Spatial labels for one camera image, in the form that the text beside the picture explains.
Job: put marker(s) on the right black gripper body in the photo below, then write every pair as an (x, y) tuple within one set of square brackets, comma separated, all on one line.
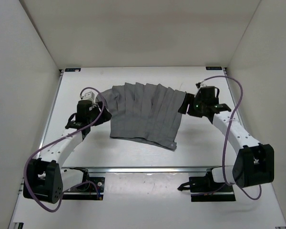
[(195, 107)]

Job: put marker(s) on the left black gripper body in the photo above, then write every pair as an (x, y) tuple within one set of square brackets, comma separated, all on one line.
[(91, 116)]

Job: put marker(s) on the grey pleated skirt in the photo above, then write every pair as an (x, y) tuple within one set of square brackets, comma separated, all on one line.
[(144, 113)]

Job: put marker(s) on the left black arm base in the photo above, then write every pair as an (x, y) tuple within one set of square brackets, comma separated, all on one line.
[(88, 186)]

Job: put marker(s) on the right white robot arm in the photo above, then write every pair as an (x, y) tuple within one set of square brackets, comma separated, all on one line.
[(254, 164)]

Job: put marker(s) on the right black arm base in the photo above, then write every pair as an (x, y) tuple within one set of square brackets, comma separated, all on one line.
[(205, 189)]

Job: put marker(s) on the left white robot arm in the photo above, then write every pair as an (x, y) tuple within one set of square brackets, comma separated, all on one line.
[(45, 178)]

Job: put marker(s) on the right blue corner label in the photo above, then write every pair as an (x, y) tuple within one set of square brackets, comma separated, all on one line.
[(213, 68)]

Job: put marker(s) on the blue corner label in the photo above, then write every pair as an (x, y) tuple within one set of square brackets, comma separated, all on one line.
[(72, 69), (213, 68)]

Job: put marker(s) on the left blue corner label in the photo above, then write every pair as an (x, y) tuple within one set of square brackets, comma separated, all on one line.
[(72, 69)]

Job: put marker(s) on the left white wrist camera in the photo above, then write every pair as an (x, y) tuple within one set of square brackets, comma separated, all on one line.
[(87, 98)]

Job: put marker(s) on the right aluminium side rail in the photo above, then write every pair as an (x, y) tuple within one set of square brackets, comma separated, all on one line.
[(234, 100)]

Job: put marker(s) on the aluminium side rail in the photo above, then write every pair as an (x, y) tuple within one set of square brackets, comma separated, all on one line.
[(46, 116), (234, 100)]

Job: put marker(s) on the left aluminium side rail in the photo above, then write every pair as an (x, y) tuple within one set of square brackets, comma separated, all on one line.
[(46, 116)]

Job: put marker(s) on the aluminium front rail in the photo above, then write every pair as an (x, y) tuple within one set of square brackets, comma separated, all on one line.
[(147, 169)]

